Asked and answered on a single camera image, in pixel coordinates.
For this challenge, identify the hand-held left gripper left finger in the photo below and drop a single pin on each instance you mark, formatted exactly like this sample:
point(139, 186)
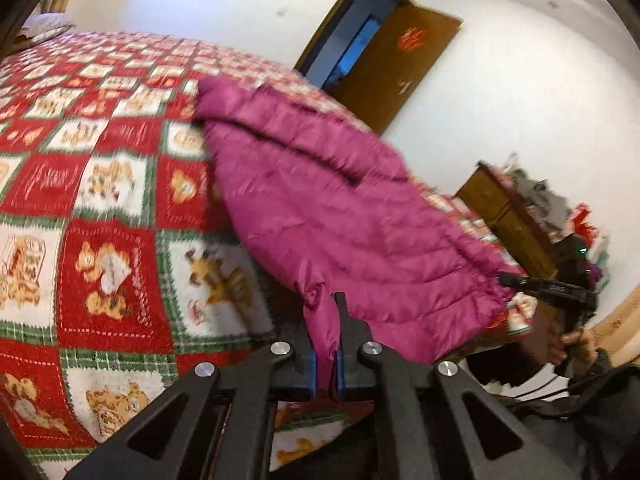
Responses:
point(309, 375)

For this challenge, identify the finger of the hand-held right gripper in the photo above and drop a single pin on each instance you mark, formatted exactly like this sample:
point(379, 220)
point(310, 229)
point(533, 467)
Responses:
point(545, 289)

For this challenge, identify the magenta puffer jacket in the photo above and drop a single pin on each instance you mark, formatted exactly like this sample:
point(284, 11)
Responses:
point(325, 200)

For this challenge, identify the red paper door decoration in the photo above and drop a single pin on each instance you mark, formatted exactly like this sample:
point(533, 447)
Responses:
point(411, 39)

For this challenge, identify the brown wooden desk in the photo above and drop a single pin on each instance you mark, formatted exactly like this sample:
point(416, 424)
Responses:
point(515, 225)

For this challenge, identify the dark wooden door frame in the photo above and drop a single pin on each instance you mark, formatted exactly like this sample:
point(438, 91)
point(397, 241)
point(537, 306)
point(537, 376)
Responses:
point(325, 30)

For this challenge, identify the brown wooden door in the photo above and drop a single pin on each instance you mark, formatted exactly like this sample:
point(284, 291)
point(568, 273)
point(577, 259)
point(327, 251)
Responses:
point(395, 70)

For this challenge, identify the striped pillow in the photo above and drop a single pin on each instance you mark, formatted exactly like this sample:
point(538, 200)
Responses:
point(45, 25)

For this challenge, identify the person's right hand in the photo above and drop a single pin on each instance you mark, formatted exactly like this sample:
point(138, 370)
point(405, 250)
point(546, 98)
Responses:
point(580, 347)

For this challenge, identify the person's black clothing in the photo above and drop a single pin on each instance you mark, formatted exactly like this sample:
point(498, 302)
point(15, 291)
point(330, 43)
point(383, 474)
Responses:
point(550, 435)

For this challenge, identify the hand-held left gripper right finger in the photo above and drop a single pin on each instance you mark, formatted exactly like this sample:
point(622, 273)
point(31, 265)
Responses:
point(341, 375)

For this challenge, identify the grey clothes pile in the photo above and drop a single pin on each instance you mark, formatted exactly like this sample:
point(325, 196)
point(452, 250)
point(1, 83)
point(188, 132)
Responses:
point(545, 195)

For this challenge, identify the red checkered printed blanket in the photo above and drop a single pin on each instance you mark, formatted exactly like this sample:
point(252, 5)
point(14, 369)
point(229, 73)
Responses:
point(100, 135)

